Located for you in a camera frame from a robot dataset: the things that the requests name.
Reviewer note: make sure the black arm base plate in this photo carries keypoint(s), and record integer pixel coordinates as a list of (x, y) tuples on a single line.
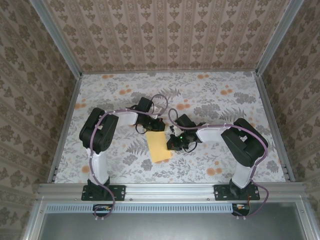
[(220, 192), (120, 192)]

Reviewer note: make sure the black electronics box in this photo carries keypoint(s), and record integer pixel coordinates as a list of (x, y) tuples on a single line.
[(100, 212), (241, 212)]

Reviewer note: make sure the grey metal sheet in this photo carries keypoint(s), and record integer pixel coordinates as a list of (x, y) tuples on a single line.
[(175, 227)]

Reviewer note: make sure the wide aluminium cross beam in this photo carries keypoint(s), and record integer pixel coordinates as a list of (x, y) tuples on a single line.
[(170, 191)]

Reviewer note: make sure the aluminium corner post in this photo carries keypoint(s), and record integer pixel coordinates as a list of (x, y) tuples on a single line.
[(59, 40), (276, 37)]

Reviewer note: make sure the aluminium lower frame bar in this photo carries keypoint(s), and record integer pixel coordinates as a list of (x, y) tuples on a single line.
[(35, 220), (306, 220)]

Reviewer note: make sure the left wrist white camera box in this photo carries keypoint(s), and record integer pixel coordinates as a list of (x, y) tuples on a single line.
[(157, 111)]

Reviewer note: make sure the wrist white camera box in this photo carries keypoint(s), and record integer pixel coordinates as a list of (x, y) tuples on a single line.
[(176, 130), (157, 111)]

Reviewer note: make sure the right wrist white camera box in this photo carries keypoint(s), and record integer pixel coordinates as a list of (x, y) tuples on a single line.
[(176, 130)]

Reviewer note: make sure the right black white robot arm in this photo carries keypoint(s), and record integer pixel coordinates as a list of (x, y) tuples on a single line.
[(245, 142)]

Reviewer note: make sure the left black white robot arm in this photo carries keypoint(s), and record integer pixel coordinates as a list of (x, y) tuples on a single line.
[(100, 132)]

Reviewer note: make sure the floral patterned table mat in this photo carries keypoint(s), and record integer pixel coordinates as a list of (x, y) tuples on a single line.
[(175, 172)]

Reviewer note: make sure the aluminium side rail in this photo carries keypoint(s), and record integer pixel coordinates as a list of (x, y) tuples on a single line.
[(72, 100), (266, 100)]

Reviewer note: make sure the yellow paper sheet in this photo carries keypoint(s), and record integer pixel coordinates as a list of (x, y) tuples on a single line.
[(158, 147)]

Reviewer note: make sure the thin aluminium cross rail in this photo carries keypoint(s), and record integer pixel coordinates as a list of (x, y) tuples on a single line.
[(170, 72)]

